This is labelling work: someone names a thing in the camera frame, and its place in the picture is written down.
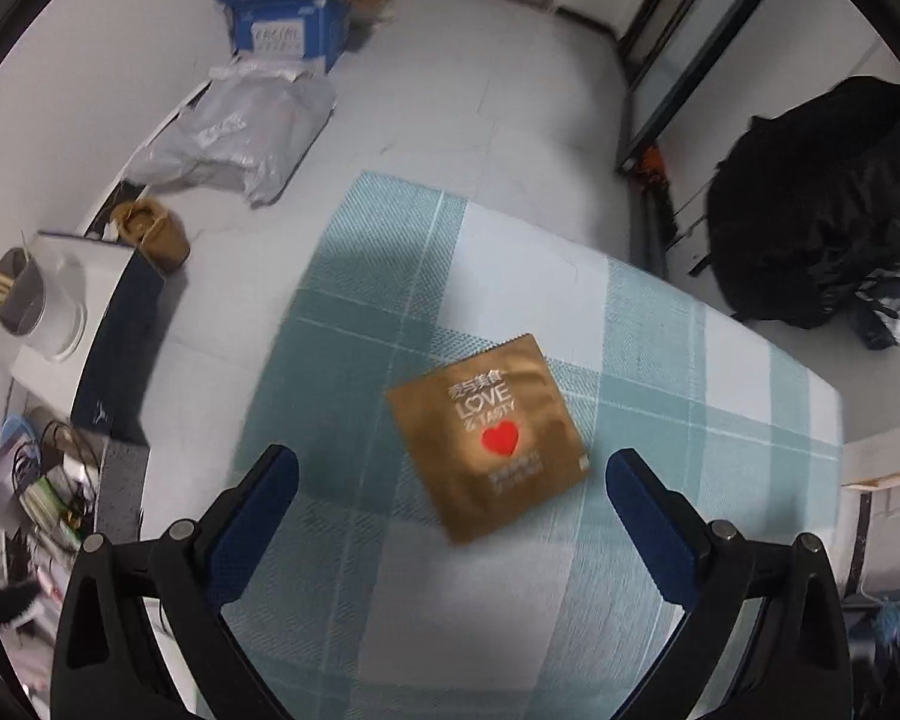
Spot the brown packet with red heart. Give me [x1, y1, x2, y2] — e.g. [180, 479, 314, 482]
[385, 331, 590, 545]

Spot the orange object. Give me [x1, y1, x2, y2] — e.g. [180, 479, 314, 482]
[637, 146, 672, 192]

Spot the white panel with wooden trim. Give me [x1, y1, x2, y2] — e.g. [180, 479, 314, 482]
[840, 420, 900, 496]

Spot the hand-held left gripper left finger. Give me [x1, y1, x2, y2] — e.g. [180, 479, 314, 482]
[51, 444, 301, 720]

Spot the dark cloth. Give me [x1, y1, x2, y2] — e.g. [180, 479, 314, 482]
[0, 577, 38, 631]

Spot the white round cup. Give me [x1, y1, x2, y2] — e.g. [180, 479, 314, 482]
[0, 247, 87, 361]

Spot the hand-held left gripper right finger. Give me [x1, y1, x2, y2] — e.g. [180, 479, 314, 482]
[605, 448, 852, 720]

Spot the tangled black cable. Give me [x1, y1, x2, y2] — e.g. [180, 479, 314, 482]
[11, 420, 102, 481]

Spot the blue cloth tuft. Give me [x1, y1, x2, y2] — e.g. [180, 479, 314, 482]
[870, 600, 900, 646]

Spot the white and navy carton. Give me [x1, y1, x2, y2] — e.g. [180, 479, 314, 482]
[7, 231, 170, 447]

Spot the brown paper bag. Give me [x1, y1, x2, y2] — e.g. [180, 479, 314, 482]
[111, 199, 190, 275]

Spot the black backpack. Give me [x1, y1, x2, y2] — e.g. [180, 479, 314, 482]
[705, 77, 900, 327]

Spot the blue cardboard box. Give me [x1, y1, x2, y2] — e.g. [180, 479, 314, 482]
[212, 0, 353, 76]

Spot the grey plastic mailing bag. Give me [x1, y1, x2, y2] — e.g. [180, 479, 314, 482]
[124, 64, 337, 207]

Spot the grey flat box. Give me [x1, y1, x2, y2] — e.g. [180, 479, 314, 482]
[0, 439, 42, 533]

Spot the teal checked tablecloth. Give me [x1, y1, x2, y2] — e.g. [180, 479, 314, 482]
[221, 171, 845, 720]

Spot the black metal frame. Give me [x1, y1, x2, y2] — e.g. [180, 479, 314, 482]
[615, 0, 796, 173]

